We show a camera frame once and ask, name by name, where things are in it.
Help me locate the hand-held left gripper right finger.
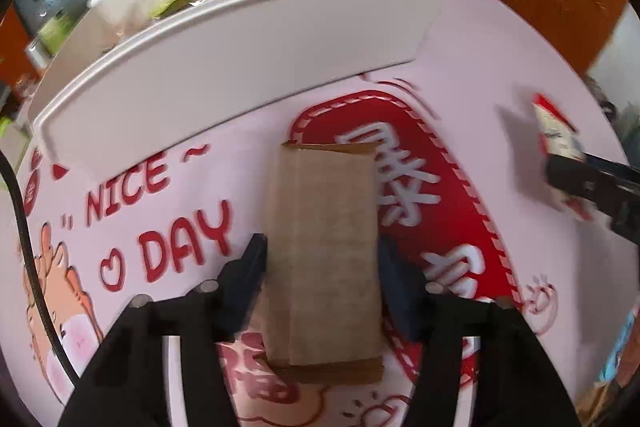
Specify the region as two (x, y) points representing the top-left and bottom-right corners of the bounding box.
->
(377, 237), (583, 427)

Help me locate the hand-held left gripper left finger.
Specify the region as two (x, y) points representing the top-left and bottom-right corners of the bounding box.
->
(57, 233), (268, 427)

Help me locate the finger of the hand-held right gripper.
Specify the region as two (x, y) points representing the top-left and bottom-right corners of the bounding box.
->
(582, 152), (640, 182)
(545, 157), (640, 248)

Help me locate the red white snack packet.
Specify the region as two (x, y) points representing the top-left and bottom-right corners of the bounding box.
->
(530, 94), (596, 223)

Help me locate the beige cracker packet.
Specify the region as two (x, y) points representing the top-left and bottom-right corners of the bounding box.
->
(260, 141), (386, 385)

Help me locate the white plastic storage bin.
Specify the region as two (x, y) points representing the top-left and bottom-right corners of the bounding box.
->
(31, 0), (455, 165)

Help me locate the small green snack packet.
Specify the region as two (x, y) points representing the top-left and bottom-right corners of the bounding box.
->
(147, 0), (201, 20)

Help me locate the clear bottle green label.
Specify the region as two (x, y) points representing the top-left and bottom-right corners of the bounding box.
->
(37, 14), (76, 52)

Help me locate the black cable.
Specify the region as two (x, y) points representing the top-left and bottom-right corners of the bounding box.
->
(0, 152), (81, 388)

